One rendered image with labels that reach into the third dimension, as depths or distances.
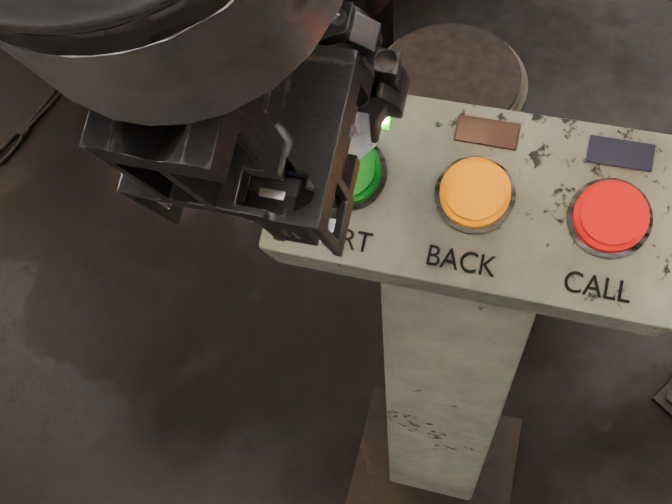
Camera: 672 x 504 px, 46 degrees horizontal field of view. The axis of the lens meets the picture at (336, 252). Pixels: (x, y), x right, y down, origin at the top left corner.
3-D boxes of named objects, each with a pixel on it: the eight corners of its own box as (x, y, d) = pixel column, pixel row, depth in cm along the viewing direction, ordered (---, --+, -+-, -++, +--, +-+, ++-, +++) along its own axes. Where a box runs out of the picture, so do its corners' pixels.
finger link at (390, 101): (308, 137, 36) (262, 60, 28) (316, 101, 37) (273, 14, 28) (407, 154, 35) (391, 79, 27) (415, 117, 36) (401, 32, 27)
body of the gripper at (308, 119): (170, 226, 32) (2, 129, 20) (220, 30, 33) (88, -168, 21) (352, 261, 31) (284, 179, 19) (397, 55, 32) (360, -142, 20)
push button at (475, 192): (447, 159, 46) (446, 150, 45) (515, 171, 46) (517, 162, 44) (434, 224, 46) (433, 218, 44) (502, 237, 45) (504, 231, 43)
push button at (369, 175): (325, 139, 48) (320, 129, 46) (389, 150, 47) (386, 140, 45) (311, 202, 47) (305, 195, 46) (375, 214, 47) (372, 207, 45)
